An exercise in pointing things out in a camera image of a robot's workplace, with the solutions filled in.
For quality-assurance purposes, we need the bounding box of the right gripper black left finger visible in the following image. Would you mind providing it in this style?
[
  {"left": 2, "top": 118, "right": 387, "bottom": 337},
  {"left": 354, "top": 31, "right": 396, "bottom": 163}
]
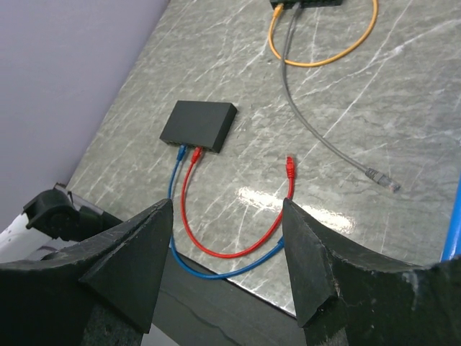
[{"left": 1, "top": 199, "right": 173, "bottom": 345}]

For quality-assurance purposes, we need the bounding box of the black network switch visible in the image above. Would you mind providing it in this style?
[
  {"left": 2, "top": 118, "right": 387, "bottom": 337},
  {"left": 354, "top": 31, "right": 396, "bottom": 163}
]
[
  {"left": 160, "top": 100, "right": 238, "bottom": 154},
  {"left": 269, "top": 0, "right": 343, "bottom": 9}
]

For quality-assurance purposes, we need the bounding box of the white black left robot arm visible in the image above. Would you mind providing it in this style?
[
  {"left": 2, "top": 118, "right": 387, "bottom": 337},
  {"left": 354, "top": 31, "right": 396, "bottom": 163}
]
[{"left": 1, "top": 187, "right": 122, "bottom": 263}]

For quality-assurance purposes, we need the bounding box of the grey ethernet cable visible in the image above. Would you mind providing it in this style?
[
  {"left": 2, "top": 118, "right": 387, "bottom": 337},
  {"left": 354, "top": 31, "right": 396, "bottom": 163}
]
[{"left": 279, "top": 3, "right": 402, "bottom": 193}]

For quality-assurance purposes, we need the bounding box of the red ethernet cable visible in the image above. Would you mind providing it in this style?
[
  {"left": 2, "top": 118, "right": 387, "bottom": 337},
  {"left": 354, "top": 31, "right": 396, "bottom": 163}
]
[{"left": 179, "top": 146, "right": 296, "bottom": 260}]

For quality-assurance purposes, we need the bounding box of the blue plastic bin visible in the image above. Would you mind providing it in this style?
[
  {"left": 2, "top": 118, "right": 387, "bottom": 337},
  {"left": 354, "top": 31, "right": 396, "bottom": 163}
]
[{"left": 440, "top": 181, "right": 461, "bottom": 262}]

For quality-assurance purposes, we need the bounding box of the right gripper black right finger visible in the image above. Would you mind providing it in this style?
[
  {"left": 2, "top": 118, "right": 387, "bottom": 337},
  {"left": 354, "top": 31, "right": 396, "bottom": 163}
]
[{"left": 282, "top": 199, "right": 460, "bottom": 345}]

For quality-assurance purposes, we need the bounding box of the yellow ethernet cable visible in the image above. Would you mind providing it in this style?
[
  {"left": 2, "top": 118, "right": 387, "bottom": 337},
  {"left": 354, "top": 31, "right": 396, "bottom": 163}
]
[{"left": 268, "top": 0, "right": 379, "bottom": 68}]

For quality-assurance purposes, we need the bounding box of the blue ethernet cable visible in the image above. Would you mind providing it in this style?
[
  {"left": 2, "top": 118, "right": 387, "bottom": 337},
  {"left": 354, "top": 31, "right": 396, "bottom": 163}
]
[{"left": 167, "top": 143, "right": 287, "bottom": 280}]

